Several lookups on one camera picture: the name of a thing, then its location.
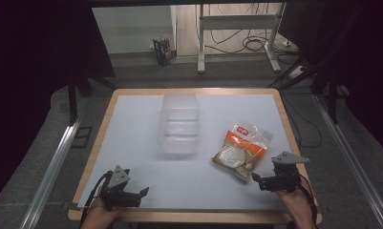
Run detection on black metal stand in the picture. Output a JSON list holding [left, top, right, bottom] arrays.
[[309, 60, 351, 126], [66, 72, 118, 126]]

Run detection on white power strip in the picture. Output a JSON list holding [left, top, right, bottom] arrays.
[[287, 64, 307, 80]]

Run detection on clear plastic container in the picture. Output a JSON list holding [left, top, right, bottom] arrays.
[[159, 93, 202, 156]]

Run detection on white wall panel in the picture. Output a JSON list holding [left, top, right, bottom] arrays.
[[91, 5, 177, 55]]

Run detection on bundle of black floor cables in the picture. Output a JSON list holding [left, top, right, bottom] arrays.
[[195, 2, 300, 55]]

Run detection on white wooden-framed table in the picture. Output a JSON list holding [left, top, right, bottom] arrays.
[[77, 94, 296, 212]]

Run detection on colourful packet on floor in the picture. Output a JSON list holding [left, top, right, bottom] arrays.
[[152, 31, 174, 67]]

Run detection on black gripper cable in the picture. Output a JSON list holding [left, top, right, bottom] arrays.
[[294, 174, 319, 229], [79, 170, 115, 229]]

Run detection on person's left hand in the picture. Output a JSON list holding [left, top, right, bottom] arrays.
[[83, 196, 127, 224]]

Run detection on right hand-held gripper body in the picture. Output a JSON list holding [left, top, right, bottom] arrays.
[[261, 151, 311, 194]]

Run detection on white metal stand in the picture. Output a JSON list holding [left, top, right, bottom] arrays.
[[196, 2, 287, 74]]

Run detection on orange and clear snack packet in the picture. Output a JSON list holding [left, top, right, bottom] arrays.
[[210, 121, 273, 182]]

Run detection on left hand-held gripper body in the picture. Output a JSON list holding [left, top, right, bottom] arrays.
[[99, 164, 142, 211]]

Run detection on silver metal rail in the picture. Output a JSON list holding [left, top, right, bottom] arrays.
[[312, 94, 383, 229], [18, 117, 84, 229]]

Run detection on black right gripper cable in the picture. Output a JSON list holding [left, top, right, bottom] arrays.
[[294, 174, 319, 229]]

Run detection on dark curtain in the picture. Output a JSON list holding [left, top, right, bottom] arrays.
[[0, 0, 117, 204], [278, 0, 383, 160]]

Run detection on person's right hand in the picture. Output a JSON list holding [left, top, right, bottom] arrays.
[[274, 186, 311, 218]]

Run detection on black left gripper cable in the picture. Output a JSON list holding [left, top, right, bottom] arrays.
[[79, 170, 115, 229]]

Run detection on black tripod legs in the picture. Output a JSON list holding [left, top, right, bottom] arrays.
[[266, 55, 327, 91]]

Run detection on thin black floor cable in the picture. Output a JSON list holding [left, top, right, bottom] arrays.
[[282, 91, 323, 149]]

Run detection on black floor frame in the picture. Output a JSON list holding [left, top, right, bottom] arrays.
[[71, 126, 94, 149]]

